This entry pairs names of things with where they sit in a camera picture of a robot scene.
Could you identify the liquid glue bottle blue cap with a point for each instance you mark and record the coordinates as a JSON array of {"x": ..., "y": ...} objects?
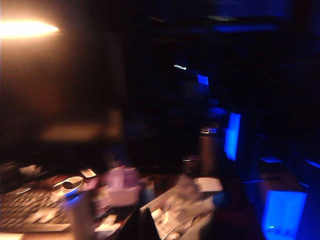
[{"x": 221, "y": 199}]

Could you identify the translucent plastic box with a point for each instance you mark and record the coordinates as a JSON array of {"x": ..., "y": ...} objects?
[{"x": 180, "y": 215}]

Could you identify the brown metal thermos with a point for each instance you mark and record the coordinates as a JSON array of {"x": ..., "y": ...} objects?
[{"x": 209, "y": 152}]

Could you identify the black computer monitor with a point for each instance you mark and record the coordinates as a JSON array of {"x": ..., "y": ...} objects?
[{"x": 75, "y": 87}]

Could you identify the white bottle dark lid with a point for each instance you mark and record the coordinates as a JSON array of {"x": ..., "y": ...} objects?
[{"x": 80, "y": 220}]

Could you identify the white cardboard carton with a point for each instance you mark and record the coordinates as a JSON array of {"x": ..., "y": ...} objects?
[{"x": 282, "y": 215}]

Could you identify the black keyboard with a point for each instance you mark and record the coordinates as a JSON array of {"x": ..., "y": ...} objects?
[{"x": 27, "y": 210}]

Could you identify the glowing lamp light bar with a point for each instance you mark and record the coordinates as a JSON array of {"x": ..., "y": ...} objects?
[{"x": 25, "y": 28}]

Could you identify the blue lit upright post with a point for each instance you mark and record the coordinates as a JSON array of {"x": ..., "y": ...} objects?
[{"x": 232, "y": 136}]

